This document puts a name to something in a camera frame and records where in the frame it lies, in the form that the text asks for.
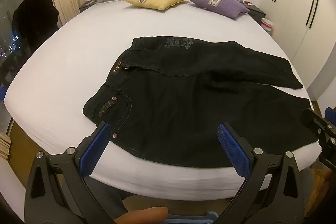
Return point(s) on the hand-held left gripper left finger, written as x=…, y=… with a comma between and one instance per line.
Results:
x=94, y=146

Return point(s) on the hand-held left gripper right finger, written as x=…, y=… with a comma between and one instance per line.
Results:
x=233, y=150

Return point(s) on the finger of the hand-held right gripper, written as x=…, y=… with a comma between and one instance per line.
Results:
x=315, y=121
x=331, y=113

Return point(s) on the black pants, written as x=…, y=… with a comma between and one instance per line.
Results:
x=170, y=108

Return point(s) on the person's left hand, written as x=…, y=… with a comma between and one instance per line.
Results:
x=147, y=215

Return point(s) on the white bed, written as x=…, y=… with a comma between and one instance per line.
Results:
x=65, y=69

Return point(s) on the beige pleated cloth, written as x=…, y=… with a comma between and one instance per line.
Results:
x=4, y=146

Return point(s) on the white wardrobe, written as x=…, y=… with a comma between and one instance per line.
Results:
x=296, y=16

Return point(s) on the white striped bin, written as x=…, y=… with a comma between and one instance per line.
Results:
x=267, y=26

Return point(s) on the dark nightstand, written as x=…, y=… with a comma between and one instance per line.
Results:
x=256, y=12

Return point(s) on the small red white box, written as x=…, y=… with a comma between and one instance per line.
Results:
x=248, y=3

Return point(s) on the black garment on chair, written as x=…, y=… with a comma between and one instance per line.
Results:
x=34, y=19

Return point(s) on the purple patterned pillow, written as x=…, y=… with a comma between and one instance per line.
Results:
x=223, y=5

